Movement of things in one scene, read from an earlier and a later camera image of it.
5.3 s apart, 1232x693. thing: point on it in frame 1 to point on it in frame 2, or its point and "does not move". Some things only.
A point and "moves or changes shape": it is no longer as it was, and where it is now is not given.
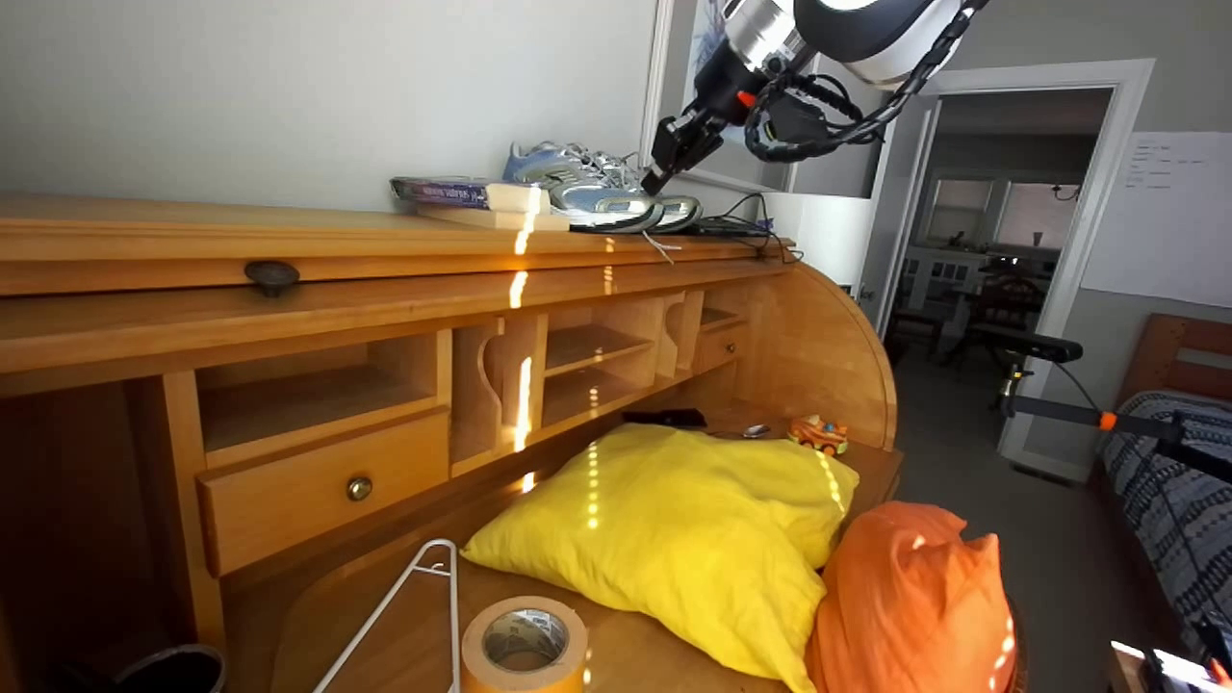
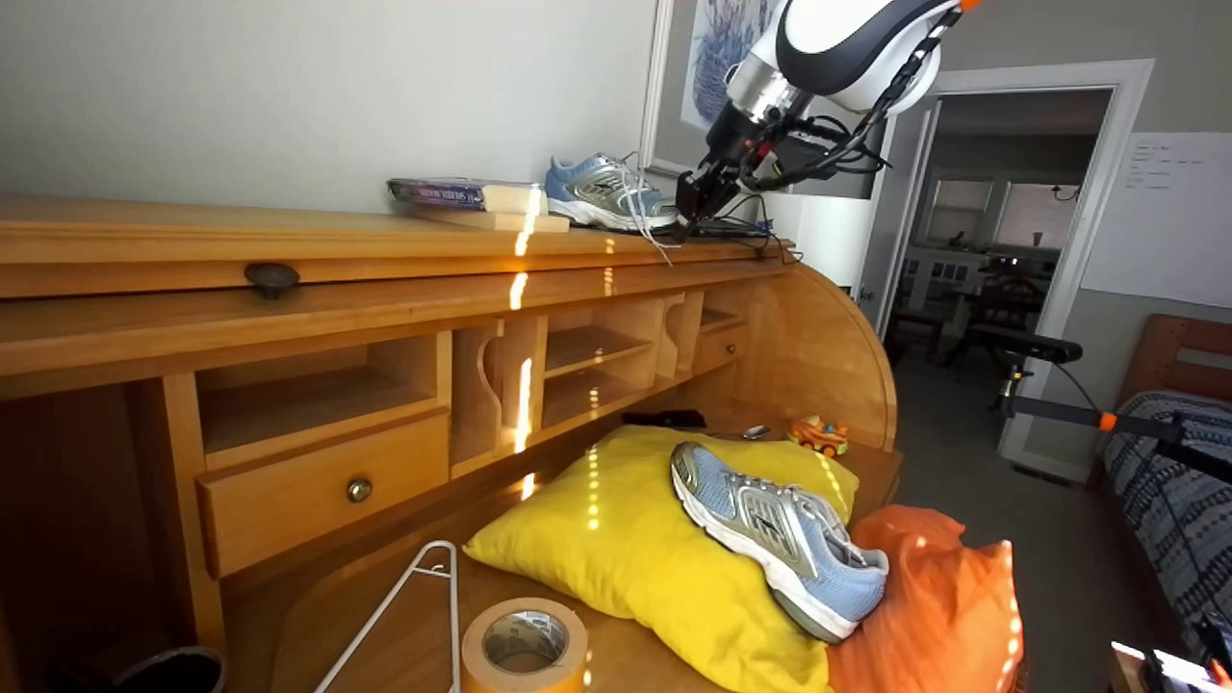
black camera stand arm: x=1054 y=348 does not move
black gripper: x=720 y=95 to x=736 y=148
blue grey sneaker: x=613 y=198 to x=786 y=539
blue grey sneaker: x=577 y=170 moves or changes shape
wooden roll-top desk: x=264 y=434 does not move
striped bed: x=1181 y=502 does not move
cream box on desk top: x=525 y=205 does not move
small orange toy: x=830 y=436 does not move
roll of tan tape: x=525 y=643 does not move
